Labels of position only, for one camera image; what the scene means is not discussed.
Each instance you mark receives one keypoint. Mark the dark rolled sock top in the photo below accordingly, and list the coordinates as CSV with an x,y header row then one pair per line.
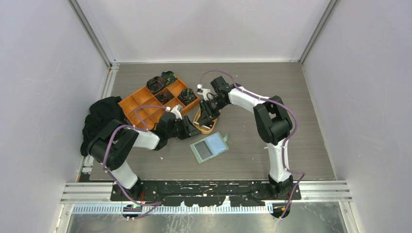
x,y
169,77

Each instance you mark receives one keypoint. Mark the green patterned rolled sock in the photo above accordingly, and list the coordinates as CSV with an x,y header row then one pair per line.
x,y
187,96

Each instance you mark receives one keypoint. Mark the black VIP card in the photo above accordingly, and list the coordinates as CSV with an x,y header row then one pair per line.
x,y
202,150

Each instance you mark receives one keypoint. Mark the dark rolled sock left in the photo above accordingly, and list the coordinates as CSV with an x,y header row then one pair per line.
x,y
156,84

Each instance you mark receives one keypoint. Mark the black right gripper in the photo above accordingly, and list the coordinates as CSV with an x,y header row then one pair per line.
x,y
206,115

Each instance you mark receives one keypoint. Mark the orange wooden divider box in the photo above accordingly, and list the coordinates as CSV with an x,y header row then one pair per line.
x,y
143,110

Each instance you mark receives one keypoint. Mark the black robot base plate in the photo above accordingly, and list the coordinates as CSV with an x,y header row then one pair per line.
x,y
209,193

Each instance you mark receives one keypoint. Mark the dark rolled sock centre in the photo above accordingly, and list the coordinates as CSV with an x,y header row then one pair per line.
x,y
164,96

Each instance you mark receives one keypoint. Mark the aluminium frame rail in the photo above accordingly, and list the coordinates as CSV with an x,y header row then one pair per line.
x,y
88,198

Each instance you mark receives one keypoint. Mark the green card holder wallet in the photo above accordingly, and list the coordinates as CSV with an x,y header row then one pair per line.
x,y
216,143

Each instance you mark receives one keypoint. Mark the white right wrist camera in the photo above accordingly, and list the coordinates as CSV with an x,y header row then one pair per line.
x,y
205,92

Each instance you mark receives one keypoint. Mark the yellow oval tray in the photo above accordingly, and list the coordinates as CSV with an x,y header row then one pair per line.
x,y
207,128

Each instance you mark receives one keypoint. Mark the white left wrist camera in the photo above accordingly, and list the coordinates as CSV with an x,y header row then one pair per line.
x,y
176,110

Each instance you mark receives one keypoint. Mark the dark rolled sock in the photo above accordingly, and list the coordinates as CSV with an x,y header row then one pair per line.
x,y
164,96
156,84
169,77

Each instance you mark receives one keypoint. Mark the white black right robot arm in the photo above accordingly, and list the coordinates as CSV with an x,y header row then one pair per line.
x,y
272,121

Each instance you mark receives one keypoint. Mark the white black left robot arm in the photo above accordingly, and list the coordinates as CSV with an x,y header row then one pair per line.
x,y
112,145

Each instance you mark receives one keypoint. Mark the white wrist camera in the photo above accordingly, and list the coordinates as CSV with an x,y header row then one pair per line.
x,y
176,110
205,92

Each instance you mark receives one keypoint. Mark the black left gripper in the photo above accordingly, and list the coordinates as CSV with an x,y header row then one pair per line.
x,y
189,129

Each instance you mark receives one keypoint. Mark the black cloth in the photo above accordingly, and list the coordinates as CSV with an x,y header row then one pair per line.
x,y
100,114

